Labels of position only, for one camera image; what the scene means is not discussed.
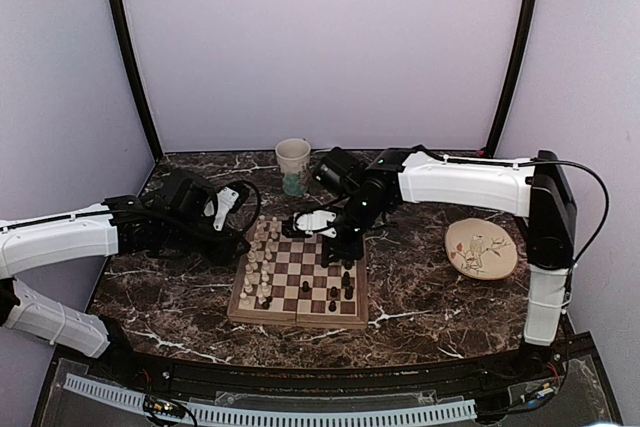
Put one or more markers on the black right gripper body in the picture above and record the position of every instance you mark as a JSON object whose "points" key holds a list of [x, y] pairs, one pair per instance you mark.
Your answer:
{"points": [[361, 215]]}

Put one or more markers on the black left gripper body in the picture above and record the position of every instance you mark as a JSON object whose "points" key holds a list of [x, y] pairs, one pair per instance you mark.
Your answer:
{"points": [[183, 235]]}

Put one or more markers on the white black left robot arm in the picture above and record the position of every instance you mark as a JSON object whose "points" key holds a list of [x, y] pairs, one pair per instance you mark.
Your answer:
{"points": [[117, 226]]}

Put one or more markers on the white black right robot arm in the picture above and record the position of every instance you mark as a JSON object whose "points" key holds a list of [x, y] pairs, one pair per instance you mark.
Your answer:
{"points": [[533, 189]]}

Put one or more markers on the white chess pieces row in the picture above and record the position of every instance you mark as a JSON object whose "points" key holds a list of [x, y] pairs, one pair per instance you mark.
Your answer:
{"points": [[258, 268]]}

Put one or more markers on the wooden chess board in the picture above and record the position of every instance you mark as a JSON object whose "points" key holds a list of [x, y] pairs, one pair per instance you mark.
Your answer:
{"points": [[339, 292]]}

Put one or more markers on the ceramic coral pattern mug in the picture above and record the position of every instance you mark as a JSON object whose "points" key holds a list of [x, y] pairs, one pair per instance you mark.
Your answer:
{"points": [[293, 158]]}

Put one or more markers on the ceramic bird pattern plate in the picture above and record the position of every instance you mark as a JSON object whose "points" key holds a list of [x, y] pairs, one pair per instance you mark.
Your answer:
{"points": [[480, 249]]}

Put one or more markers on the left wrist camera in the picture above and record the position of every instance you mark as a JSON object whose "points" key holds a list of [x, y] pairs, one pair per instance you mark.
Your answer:
{"points": [[185, 194]]}

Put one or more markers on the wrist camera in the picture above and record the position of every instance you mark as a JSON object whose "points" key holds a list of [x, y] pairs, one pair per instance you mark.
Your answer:
{"points": [[339, 172], [185, 194]]}

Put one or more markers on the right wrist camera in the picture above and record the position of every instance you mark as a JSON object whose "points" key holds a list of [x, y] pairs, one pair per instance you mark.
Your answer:
{"points": [[339, 172]]}

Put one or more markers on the white slotted cable duct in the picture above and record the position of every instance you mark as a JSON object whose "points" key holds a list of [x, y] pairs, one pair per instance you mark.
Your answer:
{"points": [[239, 409]]}

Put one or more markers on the black front rail base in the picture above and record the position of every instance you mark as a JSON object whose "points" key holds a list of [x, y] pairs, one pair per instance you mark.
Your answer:
{"points": [[334, 362]]}

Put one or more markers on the black corner frame post left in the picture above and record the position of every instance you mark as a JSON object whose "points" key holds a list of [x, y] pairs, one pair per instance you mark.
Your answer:
{"points": [[134, 78]]}

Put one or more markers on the black corner frame post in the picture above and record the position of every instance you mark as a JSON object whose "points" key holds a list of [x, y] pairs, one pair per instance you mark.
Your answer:
{"points": [[134, 78], [513, 70]]}

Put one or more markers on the black corner frame post right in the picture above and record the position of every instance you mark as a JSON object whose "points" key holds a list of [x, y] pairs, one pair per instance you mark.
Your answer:
{"points": [[513, 70]]}

